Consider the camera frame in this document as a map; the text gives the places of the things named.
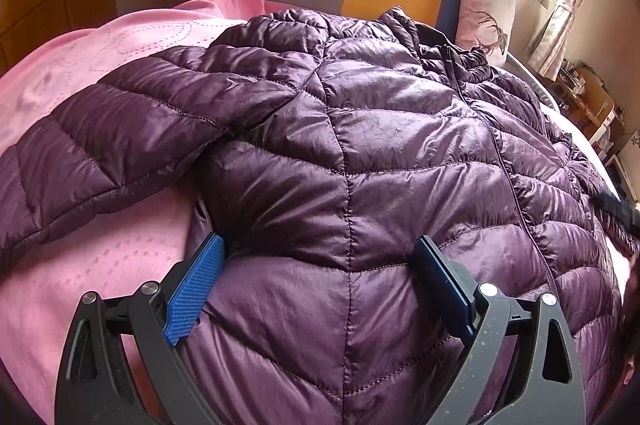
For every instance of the purple quilted puffer jacket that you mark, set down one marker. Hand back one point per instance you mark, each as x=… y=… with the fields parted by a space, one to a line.
x=350 y=145

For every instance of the pink blanket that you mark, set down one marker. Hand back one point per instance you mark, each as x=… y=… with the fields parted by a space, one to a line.
x=90 y=50

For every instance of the grey bed rail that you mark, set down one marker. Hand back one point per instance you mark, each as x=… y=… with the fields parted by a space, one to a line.
x=535 y=82

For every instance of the pale pink printed pillow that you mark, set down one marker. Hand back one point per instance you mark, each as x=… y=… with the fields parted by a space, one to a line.
x=487 y=12

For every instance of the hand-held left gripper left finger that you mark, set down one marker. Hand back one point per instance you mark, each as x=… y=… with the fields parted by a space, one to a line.
x=197 y=285

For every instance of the cluttered wooden desk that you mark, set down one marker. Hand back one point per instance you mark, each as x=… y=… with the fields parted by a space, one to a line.
x=587 y=100

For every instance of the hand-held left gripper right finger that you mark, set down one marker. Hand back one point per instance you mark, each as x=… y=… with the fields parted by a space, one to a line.
x=442 y=285

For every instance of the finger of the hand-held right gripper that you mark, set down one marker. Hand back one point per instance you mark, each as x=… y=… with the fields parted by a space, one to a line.
x=617 y=210

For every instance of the white cabinet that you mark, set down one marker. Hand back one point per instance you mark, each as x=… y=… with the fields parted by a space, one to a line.
x=617 y=160

